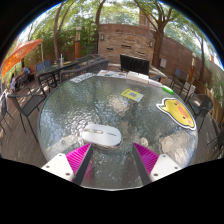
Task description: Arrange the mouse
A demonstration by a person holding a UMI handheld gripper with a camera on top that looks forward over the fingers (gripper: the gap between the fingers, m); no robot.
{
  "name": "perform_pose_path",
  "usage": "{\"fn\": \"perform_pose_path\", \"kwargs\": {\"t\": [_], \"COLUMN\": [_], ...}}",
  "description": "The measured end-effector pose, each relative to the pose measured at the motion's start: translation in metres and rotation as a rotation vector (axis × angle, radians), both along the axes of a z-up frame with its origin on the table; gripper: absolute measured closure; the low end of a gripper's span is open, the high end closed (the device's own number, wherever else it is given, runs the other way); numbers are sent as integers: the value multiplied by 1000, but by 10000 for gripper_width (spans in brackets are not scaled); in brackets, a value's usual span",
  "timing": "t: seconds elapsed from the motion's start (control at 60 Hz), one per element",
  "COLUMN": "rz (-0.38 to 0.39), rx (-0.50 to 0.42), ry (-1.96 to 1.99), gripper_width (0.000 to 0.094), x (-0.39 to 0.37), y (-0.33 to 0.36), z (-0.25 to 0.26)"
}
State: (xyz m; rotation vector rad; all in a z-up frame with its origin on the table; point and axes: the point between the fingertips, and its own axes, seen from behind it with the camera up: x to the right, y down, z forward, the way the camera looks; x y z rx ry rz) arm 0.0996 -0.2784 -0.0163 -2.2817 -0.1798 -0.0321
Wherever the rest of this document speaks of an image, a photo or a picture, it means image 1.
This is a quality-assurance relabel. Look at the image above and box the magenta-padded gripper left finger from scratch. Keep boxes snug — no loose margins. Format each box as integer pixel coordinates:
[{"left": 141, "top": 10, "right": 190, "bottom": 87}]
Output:
[{"left": 41, "top": 142, "right": 95, "bottom": 186}]

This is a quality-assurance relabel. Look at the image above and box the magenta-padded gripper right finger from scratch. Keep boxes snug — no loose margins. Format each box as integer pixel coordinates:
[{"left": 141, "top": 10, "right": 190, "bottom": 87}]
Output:
[{"left": 131, "top": 142, "right": 184, "bottom": 187}]

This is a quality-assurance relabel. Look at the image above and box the white computer mouse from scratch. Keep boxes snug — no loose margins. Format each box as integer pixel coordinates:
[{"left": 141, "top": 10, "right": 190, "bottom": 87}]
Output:
[{"left": 81, "top": 123, "right": 123, "bottom": 150}]

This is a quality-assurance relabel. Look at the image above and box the yellow chick-shaped mouse pad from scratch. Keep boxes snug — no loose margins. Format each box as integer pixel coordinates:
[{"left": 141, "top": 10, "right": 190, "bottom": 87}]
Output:
[{"left": 156, "top": 97, "right": 197, "bottom": 131}]

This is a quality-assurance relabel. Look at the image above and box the black mesh metal chair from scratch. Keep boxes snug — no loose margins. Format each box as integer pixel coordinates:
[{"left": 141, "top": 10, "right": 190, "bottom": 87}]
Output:
[
  {"left": 7, "top": 90, "right": 47, "bottom": 143},
  {"left": 206, "top": 116, "right": 224, "bottom": 160},
  {"left": 185, "top": 92, "right": 215, "bottom": 133}
]

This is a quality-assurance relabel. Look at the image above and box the green marker pen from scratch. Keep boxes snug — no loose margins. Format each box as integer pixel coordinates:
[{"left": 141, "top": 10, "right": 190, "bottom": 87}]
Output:
[{"left": 161, "top": 85, "right": 175, "bottom": 96}]

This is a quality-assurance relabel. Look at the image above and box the yellow square card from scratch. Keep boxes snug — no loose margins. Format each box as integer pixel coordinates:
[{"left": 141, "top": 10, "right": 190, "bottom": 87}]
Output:
[{"left": 121, "top": 88, "right": 145, "bottom": 102}]

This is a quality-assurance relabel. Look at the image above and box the small white book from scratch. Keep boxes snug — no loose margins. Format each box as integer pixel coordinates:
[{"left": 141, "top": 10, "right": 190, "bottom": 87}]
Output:
[{"left": 147, "top": 78, "right": 164, "bottom": 89}]

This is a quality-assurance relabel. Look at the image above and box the black metal armchair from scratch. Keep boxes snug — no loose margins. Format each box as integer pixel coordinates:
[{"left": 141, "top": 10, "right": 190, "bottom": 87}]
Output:
[{"left": 171, "top": 68, "right": 191, "bottom": 98}]

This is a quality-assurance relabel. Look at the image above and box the grey printed leaflet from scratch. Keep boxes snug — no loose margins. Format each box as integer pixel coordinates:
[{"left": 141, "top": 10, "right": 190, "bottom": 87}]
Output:
[{"left": 69, "top": 72, "right": 98, "bottom": 84}]

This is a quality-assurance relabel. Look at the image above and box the dark patio table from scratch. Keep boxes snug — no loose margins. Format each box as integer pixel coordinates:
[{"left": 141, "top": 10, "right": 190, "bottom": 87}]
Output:
[{"left": 35, "top": 60, "right": 81, "bottom": 98}]

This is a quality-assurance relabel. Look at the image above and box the person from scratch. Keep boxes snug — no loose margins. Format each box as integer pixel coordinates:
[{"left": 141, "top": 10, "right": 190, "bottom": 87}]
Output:
[{"left": 20, "top": 65, "right": 32, "bottom": 81}]

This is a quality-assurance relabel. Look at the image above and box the dark wicker chair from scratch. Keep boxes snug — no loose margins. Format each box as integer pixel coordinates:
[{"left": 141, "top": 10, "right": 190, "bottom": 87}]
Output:
[
  {"left": 75, "top": 53, "right": 103, "bottom": 67},
  {"left": 59, "top": 58, "right": 110, "bottom": 83}
]

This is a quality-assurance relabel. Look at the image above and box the blue patio chair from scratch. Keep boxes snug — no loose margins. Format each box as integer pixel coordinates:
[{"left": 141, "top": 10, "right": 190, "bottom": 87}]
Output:
[{"left": 35, "top": 59, "right": 52, "bottom": 73}]

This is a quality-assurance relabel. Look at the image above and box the colourful printed pamphlet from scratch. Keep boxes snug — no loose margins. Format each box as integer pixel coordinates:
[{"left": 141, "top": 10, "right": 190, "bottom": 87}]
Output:
[{"left": 96, "top": 69, "right": 128, "bottom": 80}]

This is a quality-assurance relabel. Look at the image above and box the black slatted patio chair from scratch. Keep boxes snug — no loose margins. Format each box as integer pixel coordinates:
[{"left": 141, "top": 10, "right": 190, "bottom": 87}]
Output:
[{"left": 119, "top": 54, "right": 163, "bottom": 83}]

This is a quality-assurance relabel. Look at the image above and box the orange patio umbrella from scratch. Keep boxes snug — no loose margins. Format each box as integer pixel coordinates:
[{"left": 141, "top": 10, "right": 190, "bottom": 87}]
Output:
[{"left": 0, "top": 38, "right": 44, "bottom": 78}]

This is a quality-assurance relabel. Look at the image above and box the orange lamp post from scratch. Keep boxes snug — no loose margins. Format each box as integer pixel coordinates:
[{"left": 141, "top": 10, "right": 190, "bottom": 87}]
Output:
[
  {"left": 188, "top": 52, "right": 198, "bottom": 84},
  {"left": 74, "top": 26, "right": 83, "bottom": 61}
]

